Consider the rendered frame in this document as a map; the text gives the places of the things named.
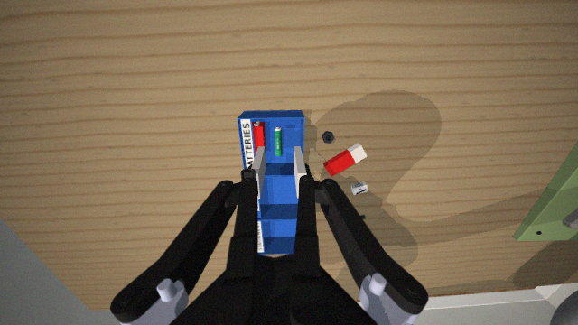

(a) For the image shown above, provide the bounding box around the blue three-compartment bin rack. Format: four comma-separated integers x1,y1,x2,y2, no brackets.
238,110,304,255

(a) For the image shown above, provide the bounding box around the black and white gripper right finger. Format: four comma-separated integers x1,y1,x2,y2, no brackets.
290,146,429,325

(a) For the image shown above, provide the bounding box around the dark grey hex nut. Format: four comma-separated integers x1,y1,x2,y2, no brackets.
322,131,334,144

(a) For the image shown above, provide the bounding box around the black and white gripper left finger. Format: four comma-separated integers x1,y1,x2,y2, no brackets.
110,146,266,325

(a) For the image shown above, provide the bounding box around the green battery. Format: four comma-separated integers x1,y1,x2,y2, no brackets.
275,127,282,156

